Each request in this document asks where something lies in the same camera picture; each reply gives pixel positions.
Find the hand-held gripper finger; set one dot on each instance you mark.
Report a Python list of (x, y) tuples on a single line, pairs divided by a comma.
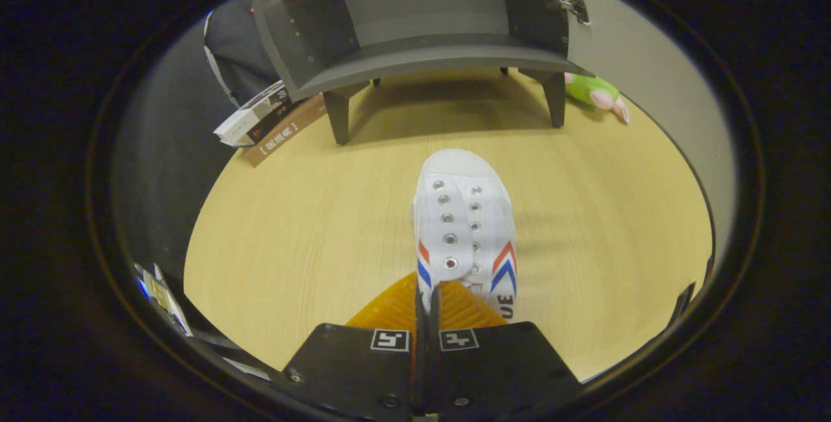
[(421, 376), (435, 376)]

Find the white canvas shoe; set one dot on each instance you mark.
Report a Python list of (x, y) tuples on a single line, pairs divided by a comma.
[(462, 214)]

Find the grey shoe cabinet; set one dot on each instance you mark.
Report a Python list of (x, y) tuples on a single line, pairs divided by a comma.
[(415, 13)]

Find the brown book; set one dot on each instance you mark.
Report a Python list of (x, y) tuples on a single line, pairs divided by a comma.
[(285, 133)]

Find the green and pink plush toy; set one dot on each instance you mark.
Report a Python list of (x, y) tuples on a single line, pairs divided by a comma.
[(591, 89)]

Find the black backdrop cloth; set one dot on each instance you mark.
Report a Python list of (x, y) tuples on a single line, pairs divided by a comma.
[(169, 149)]

